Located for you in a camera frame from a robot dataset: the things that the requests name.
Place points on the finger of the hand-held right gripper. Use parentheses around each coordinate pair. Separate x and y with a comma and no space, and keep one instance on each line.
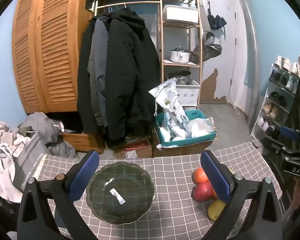
(273,143)
(290,133)

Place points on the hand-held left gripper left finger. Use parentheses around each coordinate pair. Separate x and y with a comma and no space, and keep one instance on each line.
(86,177)

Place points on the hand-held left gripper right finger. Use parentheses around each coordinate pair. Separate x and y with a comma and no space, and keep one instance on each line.
(215,177)

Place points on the large red apple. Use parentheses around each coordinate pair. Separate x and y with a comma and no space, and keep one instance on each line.
(202,191)

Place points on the dark green glass bowl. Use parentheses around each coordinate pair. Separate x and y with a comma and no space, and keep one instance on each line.
(107,180)

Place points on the small yellow pear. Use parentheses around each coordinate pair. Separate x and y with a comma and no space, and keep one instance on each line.
(216,208)

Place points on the group of shoes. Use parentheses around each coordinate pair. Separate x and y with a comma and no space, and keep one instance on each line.
(275,110)

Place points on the wooden drawer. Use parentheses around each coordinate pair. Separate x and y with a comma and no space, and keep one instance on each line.
(80,141)

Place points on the teal plastic bin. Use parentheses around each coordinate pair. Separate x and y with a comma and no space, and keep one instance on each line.
(197,141)

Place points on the plain cardboard box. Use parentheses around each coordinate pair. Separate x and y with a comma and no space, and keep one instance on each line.
(182,151)

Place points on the metal shoe rack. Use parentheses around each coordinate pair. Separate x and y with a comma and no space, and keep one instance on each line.
(265,97)

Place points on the grey checked tablecloth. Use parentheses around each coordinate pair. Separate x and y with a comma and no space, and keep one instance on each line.
(170,175)

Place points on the clear plastic bag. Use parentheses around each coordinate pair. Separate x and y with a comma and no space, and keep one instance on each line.
(200,127)

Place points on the cardboard box with red print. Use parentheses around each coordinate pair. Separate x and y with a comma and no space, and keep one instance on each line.
(135,148)

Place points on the grey fabric laundry hamper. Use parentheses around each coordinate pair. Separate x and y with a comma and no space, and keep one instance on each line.
(30,160)

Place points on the grey clothes pile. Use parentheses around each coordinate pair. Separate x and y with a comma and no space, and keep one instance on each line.
(47,130)

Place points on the olive green cloth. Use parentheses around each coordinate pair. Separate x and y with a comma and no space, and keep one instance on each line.
(25,130)

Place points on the white plastic basket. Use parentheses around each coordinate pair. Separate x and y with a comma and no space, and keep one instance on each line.
(188,95)

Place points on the white fluffy blanket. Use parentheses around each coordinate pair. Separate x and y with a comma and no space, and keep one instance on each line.
(2,155)

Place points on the white printed bag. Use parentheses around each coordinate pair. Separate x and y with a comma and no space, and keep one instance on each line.
(167,100)

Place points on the black jacket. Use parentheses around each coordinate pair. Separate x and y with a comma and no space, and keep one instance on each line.
(83,80)

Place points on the white door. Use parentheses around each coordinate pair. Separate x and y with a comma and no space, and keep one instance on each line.
(230,55)

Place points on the grey vertical pipe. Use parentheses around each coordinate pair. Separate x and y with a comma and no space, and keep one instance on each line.
(251,35)

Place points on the black hooded coat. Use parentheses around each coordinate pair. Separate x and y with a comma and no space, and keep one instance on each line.
(130,80)

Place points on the metal pot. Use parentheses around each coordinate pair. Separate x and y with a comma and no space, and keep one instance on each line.
(180,76)

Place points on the grey hanging bag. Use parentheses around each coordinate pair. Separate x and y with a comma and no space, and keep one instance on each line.
(210,47)

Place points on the grey jacket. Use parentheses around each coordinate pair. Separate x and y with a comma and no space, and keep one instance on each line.
(100,55)

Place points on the white cooking pot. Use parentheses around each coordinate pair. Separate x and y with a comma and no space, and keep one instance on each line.
(180,55)

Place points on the wooden louvered wardrobe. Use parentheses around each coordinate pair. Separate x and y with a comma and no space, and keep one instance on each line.
(47,55)

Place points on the dark folded umbrella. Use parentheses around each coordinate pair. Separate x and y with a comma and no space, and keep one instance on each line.
(216,20)

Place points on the wooden shelf unit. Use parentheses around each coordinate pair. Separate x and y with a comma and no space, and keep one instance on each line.
(162,42)

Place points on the large white storage box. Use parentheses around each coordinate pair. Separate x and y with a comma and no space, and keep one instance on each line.
(181,13)

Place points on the wooden clothes rail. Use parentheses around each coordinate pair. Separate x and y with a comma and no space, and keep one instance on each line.
(127,3)

